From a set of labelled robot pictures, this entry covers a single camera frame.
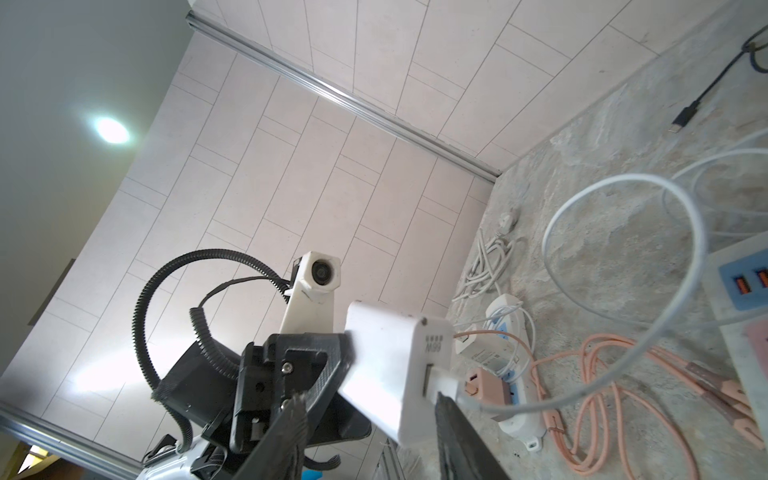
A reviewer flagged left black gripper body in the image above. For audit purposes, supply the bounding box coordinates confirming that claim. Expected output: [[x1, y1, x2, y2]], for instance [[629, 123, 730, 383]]
[[149, 334, 372, 479]]

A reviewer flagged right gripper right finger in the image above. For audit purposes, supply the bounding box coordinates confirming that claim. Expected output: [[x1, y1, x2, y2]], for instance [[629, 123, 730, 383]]
[[435, 393, 509, 480]]

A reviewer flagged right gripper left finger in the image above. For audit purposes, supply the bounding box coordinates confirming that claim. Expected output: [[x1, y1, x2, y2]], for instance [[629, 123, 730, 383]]
[[233, 394, 309, 480]]

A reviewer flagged small white charger adapter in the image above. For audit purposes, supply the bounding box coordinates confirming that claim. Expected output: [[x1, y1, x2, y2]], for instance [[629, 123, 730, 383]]
[[339, 173, 708, 446]]

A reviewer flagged white USB charger with cable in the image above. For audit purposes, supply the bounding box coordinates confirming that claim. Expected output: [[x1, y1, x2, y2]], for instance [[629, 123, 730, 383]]
[[452, 302, 538, 385]]

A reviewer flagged pink charger with cable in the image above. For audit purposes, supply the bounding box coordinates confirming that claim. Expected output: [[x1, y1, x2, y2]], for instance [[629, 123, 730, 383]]
[[454, 330, 765, 479]]

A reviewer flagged small blue-socket power strip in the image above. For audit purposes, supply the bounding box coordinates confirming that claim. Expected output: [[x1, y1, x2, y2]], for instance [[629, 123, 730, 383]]
[[452, 292, 548, 452]]

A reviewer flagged long multicolour power strip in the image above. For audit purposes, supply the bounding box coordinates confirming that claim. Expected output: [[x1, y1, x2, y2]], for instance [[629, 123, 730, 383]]
[[702, 233, 767, 439]]

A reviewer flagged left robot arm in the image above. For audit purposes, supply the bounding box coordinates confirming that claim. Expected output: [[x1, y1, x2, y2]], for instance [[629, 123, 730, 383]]
[[132, 249, 372, 479]]

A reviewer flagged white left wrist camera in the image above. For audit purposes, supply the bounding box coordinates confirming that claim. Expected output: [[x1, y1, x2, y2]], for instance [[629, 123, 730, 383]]
[[279, 251, 341, 334]]

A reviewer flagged white charger black cable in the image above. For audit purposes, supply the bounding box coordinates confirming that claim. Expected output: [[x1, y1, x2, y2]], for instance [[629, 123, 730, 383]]
[[670, 23, 768, 134]]

